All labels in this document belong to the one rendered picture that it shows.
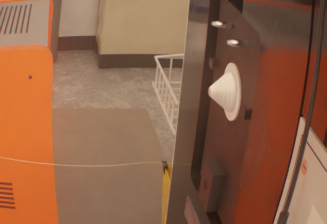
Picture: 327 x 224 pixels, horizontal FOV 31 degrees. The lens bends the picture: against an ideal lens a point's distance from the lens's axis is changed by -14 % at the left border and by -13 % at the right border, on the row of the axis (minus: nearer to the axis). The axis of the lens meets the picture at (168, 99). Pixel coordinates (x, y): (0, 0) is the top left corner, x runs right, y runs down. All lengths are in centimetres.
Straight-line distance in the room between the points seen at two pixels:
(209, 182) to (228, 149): 5
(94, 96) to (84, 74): 33
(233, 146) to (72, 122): 105
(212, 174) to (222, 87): 10
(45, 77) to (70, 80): 277
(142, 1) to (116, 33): 25
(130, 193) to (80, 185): 12
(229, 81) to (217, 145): 10
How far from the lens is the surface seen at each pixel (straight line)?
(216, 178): 73
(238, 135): 68
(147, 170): 152
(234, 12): 69
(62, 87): 370
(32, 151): 109
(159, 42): 394
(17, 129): 107
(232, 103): 69
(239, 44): 65
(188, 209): 85
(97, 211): 134
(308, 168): 48
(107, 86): 374
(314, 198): 46
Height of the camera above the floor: 148
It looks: 24 degrees down
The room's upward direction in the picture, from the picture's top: 6 degrees clockwise
